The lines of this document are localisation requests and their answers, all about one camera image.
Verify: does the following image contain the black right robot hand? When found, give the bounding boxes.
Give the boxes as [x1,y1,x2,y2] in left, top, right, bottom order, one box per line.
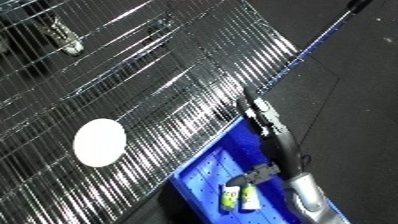
[223,87,310,188]

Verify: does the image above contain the white paper cup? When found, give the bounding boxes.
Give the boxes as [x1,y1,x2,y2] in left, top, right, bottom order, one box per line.
[71,118,128,169]

